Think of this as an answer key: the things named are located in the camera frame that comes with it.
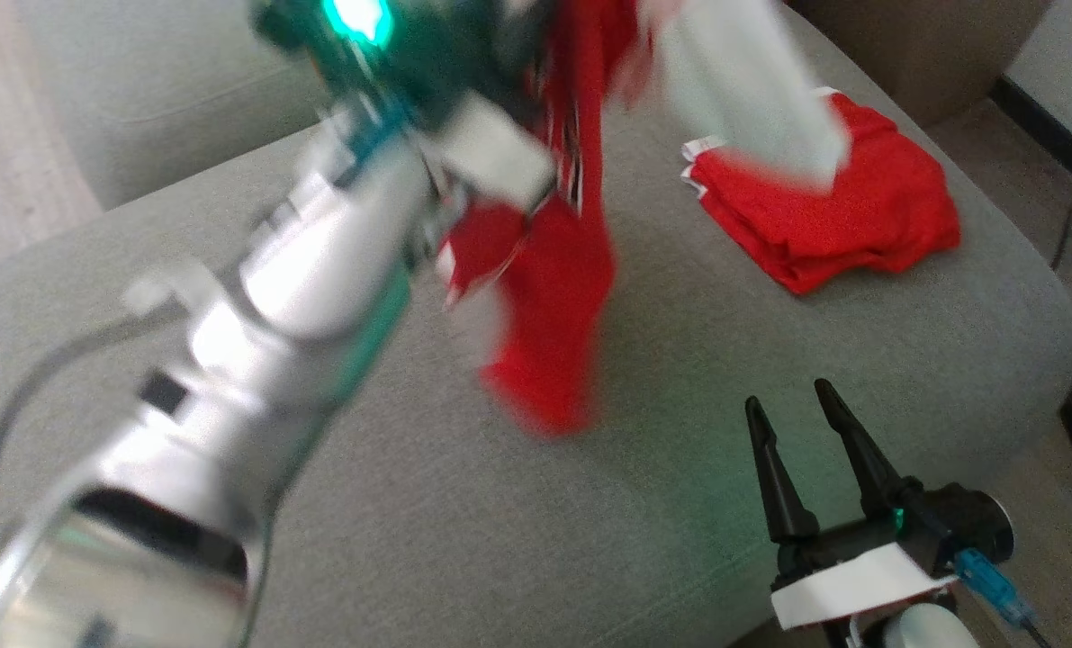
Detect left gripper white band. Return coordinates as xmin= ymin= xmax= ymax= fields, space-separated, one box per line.
xmin=399 ymin=0 xmax=561 ymax=214

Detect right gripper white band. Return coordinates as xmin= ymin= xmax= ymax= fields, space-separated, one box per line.
xmin=744 ymin=378 xmax=961 ymax=632

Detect red shorts with white panel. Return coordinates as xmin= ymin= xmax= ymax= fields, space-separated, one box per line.
xmin=435 ymin=0 xmax=853 ymax=439

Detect red garment with white trim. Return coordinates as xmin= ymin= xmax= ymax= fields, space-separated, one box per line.
xmin=680 ymin=87 xmax=962 ymax=296

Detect grey fabric sofa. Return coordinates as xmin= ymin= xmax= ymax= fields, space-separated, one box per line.
xmin=0 ymin=0 xmax=1072 ymax=648

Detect grey sofa back cushion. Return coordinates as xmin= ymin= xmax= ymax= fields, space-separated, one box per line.
xmin=14 ymin=0 xmax=338 ymax=212

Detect beige boxy side cabinet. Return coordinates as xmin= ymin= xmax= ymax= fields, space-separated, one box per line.
xmin=788 ymin=0 xmax=1054 ymax=127

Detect teal connector left camera cable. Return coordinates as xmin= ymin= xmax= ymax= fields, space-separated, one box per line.
xmin=320 ymin=90 xmax=415 ymax=185

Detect teal connector camera cable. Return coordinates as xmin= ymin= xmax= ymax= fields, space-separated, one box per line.
xmin=952 ymin=547 xmax=1054 ymax=648
xmin=320 ymin=90 xmax=415 ymax=185

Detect teal connector right camera cable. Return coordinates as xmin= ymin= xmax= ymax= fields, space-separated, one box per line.
xmin=952 ymin=547 xmax=1054 ymax=648

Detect black floor cable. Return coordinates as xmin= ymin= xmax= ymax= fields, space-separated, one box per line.
xmin=1050 ymin=184 xmax=1072 ymax=271

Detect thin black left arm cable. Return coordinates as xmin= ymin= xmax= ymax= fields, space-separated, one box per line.
xmin=0 ymin=319 xmax=154 ymax=550

